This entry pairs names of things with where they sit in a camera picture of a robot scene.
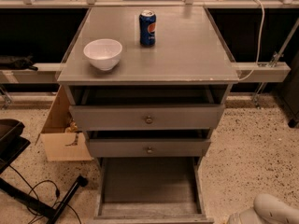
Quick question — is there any black cloth on rail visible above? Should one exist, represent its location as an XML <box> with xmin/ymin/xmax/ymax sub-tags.
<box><xmin>0</xmin><ymin>56</ymin><xmax>38</xmax><ymax>71</ymax></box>

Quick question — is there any blue pepsi can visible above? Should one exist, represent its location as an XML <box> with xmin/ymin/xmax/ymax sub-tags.
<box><xmin>139</xmin><ymin>10</ymin><xmax>156</xmax><ymax>47</ymax></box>

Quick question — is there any grey top drawer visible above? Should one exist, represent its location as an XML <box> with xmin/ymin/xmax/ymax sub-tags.
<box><xmin>70</xmin><ymin>87</ymin><xmax>224</xmax><ymax>131</ymax></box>

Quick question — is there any dark cart at right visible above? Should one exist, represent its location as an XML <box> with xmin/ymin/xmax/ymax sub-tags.
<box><xmin>278</xmin><ymin>51</ymin><xmax>299</xmax><ymax>128</ymax></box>

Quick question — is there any grey drawer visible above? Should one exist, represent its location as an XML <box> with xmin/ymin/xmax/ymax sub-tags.
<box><xmin>70</xmin><ymin>87</ymin><xmax>224</xmax><ymax>131</ymax></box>
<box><xmin>87</xmin><ymin>130</ymin><xmax>210</xmax><ymax>158</ymax></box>
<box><xmin>88</xmin><ymin>157</ymin><xmax>214</xmax><ymax>224</ymax></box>

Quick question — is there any cardboard box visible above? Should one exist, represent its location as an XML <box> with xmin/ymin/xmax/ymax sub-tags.
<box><xmin>40</xmin><ymin>87</ymin><xmax>93</xmax><ymax>161</ymax></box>

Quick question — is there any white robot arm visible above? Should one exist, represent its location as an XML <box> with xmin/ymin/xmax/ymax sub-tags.
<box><xmin>225</xmin><ymin>193</ymin><xmax>299</xmax><ymax>224</ymax></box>

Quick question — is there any white hanging cable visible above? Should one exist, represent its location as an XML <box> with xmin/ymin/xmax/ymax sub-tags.
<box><xmin>237</xmin><ymin>0</ymin><xmax>266</xmax><ymax>82</ymax></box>

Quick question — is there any grey middle drawer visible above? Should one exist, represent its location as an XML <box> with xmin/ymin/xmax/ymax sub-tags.
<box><xmin>87</xmin><ymin>130</ymin><xmax>210</xmax><ymax>158</ymax></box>

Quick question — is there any grey bottom drawer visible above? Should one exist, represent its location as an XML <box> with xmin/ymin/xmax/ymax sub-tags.
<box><xmin>88</xmin><ymin>157</ymin><xmax>214</xmax><ymax>224</ymax></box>

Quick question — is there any metal railing frame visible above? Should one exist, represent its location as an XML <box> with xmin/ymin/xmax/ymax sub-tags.
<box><xmin>0</xmin><ymin>0</ymin><xmax>299</xmax><ymax>110</ymax></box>

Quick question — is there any white bowl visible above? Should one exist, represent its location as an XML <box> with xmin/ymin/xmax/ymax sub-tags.
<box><xmin>83</xmin><ymin>39</ymin><xmax>122</xmax><ymax>71</ymax></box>

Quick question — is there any black floor cable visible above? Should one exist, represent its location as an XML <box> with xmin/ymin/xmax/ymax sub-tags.
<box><xmin>6</xmin><ymin>163</ymin><xmax>82</xmax><ymax>224</ymax></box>

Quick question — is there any black stand with tray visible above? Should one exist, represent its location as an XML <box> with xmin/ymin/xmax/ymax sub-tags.
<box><xmin>0</xmin><ymin>119</ymin><xmax>89</xmax><ymax>224</ymax></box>

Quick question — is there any grey drawer cabinet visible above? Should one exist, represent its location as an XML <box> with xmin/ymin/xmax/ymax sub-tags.
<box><xmin>56</xmin><ymin>6</ymin><xmax>240</xmax><ymax>168</ymax></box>

